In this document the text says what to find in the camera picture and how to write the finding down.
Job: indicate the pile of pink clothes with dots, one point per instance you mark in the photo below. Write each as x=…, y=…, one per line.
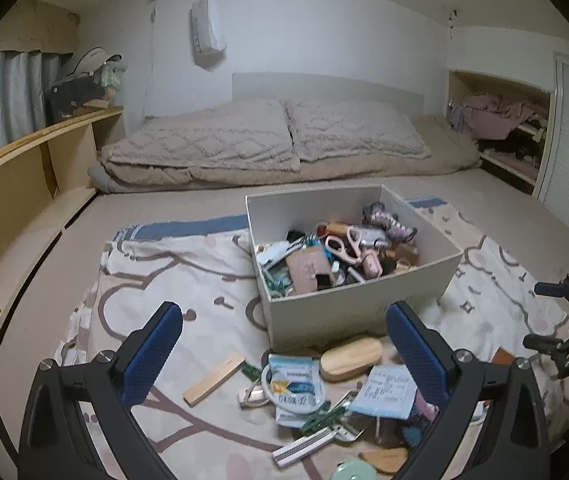
x=489, y=115

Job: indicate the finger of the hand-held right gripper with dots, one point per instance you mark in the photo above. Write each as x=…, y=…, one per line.
x=544, y=342
x=549, y=289

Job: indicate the oval wooden brush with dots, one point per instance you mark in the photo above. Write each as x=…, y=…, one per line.
x=349, y=360

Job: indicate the wooden block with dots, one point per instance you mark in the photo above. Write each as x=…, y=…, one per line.
x=214, y=379

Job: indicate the white hanging bag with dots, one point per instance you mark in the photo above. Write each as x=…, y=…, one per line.
x=207, y=30

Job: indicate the beige quilted pillow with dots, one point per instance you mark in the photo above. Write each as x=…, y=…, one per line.
x=354, y=130
x=204, y=135

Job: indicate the printed cartoon blanket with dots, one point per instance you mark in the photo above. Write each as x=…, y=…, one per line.
x=189, y=280

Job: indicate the small green clip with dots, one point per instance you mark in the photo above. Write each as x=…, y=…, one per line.
x=250, y=369

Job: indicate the dark bag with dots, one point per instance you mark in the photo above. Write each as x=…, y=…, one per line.
x=72, y=100

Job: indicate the pink scissors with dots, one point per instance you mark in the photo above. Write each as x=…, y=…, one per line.
x=359, y=250

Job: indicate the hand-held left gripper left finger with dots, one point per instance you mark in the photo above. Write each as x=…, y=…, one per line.
x=152, y=355

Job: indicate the printed paper note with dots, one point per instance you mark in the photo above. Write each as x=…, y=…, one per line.
x=384, y=390

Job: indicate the wooden shelf unit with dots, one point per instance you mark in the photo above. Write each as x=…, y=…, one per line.
x=14, y=185

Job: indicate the flat wooden piece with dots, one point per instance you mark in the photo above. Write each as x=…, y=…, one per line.
x=384, y=460

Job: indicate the grey curtain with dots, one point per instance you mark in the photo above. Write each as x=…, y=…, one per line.
x=4, y=95

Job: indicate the clear plastic container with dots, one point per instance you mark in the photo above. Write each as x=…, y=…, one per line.
x=113, y=75

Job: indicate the clear face mask packet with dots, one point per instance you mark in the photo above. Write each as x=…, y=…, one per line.
x=294, y=385

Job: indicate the white visor cap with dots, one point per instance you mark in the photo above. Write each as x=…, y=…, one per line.
x=89, y=60

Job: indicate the beige mattress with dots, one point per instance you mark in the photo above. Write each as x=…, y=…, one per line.
x=214, y=181

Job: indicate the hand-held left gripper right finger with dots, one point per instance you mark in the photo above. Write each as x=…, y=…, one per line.
x=419, y=360

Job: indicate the white cardboard shoe box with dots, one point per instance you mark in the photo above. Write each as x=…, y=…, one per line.
x=344, y=320

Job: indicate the pink and black crochet toy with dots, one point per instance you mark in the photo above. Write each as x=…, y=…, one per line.
x=389, y=225

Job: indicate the closet with clothes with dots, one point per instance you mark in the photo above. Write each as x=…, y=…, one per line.
x=464, y=82

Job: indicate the pile of dark clothes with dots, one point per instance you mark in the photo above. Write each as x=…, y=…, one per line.
x=509, y=147

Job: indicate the brown card case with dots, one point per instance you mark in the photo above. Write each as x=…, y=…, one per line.
x=304, y=270

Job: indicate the green clothespin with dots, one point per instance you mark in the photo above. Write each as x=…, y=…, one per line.
x=322, y=420

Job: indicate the cardboard valance with drawings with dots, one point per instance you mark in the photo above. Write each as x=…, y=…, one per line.
x=39, y=30

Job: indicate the clear labelled pouch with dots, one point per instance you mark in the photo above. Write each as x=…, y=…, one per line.
x=377, y=237

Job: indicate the silver metal clip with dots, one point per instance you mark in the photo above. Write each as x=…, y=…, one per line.
x=252, y=397

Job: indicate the dark crochet coaster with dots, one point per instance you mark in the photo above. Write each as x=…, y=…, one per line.
x=399, y=432

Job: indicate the mint green disc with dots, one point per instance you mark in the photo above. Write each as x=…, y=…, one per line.
x=353, y=472

